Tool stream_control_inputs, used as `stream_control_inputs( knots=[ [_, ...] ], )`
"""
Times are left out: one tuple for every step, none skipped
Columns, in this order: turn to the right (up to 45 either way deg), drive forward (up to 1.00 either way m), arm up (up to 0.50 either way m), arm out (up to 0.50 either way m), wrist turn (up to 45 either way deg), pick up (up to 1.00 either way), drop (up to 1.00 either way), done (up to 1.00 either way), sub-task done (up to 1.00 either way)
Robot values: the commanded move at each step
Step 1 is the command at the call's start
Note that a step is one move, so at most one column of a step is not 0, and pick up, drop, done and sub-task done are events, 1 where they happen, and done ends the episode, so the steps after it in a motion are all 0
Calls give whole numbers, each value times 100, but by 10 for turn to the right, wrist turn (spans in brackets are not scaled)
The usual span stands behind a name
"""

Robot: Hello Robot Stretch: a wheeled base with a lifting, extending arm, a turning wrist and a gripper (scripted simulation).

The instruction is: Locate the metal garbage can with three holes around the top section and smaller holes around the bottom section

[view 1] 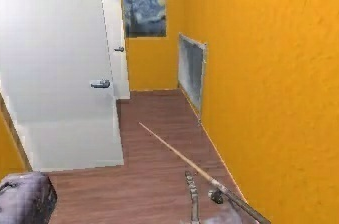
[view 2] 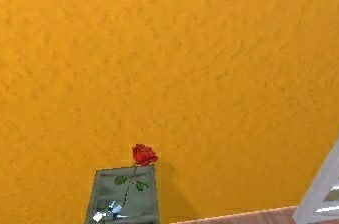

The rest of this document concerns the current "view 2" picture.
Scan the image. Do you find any red rose with stem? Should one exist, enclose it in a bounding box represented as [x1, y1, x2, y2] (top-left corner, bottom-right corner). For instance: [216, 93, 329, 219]
[114, 143, 160, 203]

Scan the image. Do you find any grey-green shelf unit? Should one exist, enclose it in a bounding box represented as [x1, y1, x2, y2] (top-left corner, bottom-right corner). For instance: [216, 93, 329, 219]
[84, 165, 161, 224]

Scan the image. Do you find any white room door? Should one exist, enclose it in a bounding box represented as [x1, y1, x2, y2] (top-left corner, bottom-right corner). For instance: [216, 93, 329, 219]
[292, 102, 339, 224]

